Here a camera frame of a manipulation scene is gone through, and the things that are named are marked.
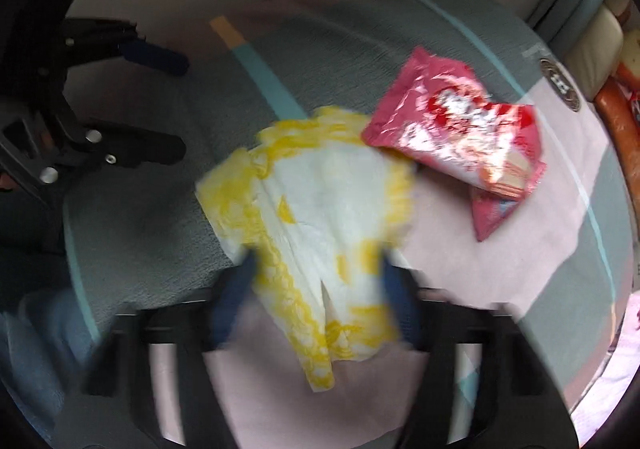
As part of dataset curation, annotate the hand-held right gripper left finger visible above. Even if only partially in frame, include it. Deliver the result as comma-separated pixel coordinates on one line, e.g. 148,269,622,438
55,254,258,449

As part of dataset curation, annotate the cream leather sofa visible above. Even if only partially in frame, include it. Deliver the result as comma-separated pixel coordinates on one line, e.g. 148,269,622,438
565,0,640,100

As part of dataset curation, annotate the small pink packet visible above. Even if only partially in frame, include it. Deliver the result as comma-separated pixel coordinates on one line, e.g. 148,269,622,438
470,161,548,242

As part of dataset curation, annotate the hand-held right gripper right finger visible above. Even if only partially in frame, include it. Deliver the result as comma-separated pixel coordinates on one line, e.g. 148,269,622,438
380,259,576,449

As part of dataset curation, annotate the red snack packet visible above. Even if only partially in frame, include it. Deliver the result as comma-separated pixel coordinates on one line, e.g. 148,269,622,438
361,47,543,200

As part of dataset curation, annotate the yellow and white wrapper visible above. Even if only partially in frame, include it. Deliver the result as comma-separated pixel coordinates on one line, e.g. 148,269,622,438
195,106,418,392

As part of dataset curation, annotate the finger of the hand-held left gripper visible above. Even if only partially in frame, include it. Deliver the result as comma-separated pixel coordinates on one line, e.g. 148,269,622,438
60,18,190,80
65,126,187,168

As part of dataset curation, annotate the orange seat cushion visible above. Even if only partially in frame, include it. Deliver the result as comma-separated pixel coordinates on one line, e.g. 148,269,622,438
595,61,640,160

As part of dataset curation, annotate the plaid tablecloth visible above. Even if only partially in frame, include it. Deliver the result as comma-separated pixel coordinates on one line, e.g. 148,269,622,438
62,0,631,449

